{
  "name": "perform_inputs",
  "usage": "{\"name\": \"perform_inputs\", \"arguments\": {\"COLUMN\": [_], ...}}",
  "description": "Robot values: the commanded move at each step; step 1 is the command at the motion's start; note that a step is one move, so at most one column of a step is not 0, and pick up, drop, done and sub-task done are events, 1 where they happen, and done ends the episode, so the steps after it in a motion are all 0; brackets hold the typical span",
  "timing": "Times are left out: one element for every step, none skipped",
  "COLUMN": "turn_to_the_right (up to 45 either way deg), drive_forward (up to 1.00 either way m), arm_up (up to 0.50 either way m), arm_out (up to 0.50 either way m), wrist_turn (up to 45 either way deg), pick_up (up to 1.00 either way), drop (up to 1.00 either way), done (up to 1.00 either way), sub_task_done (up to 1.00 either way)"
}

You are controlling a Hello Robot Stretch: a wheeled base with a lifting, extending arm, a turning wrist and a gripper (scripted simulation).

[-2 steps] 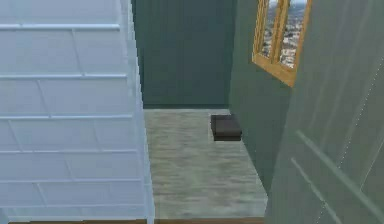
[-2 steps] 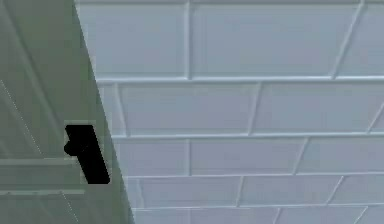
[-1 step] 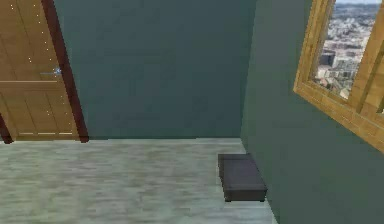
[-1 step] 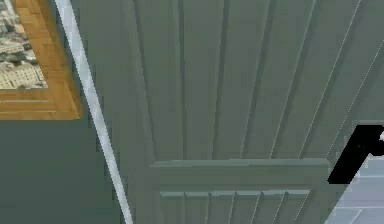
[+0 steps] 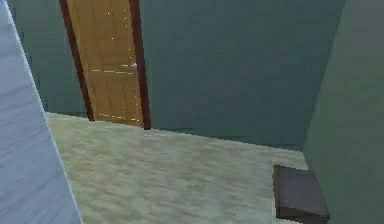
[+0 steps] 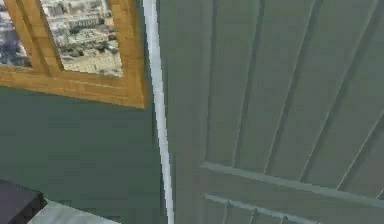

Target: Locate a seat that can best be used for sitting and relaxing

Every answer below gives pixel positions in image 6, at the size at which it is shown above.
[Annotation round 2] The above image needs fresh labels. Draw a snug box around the grey-green panelled room door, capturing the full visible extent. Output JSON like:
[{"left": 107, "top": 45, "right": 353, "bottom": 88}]
[{"left": 142, "top": 0, "right": 384, "bottom": 224}]

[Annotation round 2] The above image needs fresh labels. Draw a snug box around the wooden framed window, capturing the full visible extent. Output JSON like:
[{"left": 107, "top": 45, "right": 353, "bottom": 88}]
[{"left": 0, "top": 0, "right": 150, "bottom": 110}]

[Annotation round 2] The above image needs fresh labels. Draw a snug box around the black box furniture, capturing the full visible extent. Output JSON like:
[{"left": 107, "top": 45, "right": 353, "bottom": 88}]
[{"left": 0, "top": 179, "right": 48, "bottom": 224}]

